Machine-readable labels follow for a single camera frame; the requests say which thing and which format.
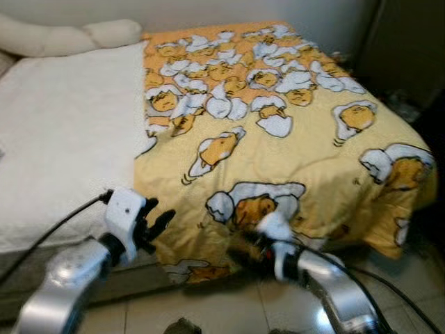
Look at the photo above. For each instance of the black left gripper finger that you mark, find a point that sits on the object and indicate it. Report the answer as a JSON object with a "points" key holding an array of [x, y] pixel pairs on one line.
{"points": [[164, 224], [150, 209]]}

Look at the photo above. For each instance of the yellow cartoon print blanket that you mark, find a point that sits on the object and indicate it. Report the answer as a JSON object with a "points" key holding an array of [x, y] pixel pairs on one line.
{"points": [[292, 160]]}

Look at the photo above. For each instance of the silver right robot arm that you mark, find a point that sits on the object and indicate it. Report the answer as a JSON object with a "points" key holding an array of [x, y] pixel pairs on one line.
{"points": [[341, 292]]}

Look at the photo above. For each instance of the dark robot right foot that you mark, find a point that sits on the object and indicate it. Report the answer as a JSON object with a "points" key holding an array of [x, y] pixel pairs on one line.
{"points": [[284, 330]]}

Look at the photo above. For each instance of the white quilted mattress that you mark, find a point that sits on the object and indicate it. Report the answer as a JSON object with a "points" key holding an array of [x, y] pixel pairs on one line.
{"points": [[62, 139]]}

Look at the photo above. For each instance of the long white pillow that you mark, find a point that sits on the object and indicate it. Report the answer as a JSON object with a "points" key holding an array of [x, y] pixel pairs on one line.
{"points": [[62, 38]]}

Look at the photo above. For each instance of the dark brown wardrobe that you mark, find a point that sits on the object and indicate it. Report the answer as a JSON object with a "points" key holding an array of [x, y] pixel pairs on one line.
{"points": [[403, 49]]}

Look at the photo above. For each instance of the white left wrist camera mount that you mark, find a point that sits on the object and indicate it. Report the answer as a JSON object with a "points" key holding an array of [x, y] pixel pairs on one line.
{"points": [[124, 216]]}

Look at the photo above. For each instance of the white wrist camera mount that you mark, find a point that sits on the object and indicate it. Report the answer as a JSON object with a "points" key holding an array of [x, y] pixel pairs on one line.
{"points": [[278, 229], [124, 216]]}

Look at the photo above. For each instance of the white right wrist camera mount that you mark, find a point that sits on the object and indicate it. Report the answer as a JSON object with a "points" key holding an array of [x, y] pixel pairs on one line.
{"points": [[278, 229]]}

